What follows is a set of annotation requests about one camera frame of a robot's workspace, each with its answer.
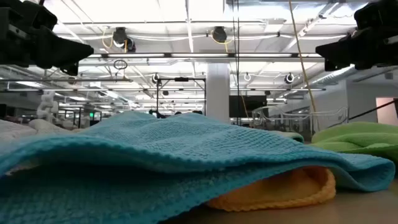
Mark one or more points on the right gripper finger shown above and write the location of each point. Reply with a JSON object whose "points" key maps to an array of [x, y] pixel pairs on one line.
{"points": [[339, 49], [334, 67]]}

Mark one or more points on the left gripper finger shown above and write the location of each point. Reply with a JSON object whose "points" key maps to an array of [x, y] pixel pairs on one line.
{"points": [[59, 49], [71, 69]]}

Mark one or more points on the grey microfiber towel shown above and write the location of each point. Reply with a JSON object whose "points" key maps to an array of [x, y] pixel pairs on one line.
{"points": [[18, 130]]}

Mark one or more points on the pale green teal-edged towel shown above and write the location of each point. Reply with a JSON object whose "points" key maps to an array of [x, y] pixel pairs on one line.
{"points": [[292, 136]]}

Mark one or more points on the blue microfiber towel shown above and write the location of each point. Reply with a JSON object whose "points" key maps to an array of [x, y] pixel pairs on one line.
{"points": [[155, 155]]}

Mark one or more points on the bright green microfiber towel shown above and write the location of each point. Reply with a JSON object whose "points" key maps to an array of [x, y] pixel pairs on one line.
{"points": [[357, 137]]}

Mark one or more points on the orange microfiber towel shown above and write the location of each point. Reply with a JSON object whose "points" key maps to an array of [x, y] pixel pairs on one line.
{"points": [[280, 189]]}

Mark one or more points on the white robot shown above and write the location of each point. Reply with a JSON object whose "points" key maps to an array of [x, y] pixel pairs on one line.
{"points": [[46, 105]]}

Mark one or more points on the black monitor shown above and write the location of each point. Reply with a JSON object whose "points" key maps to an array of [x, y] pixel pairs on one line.
{"points": [[247, 105]]}

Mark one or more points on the white pillar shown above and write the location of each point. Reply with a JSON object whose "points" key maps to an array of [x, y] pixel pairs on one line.
{"points": [[217, 93]]}

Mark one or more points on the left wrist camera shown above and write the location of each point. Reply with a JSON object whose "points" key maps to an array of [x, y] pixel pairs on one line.
{"points": [[21, 14]]}

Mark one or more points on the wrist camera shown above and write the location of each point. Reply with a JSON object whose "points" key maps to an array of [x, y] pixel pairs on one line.
{"points": [[379, 14], [21, 14]]}

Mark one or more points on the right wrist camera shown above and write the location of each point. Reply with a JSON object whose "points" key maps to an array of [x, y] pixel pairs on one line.
{"points": [[379, 14]]}

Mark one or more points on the black frame rig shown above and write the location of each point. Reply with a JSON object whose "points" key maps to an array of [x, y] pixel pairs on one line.
{"points": [[158, 96]]}

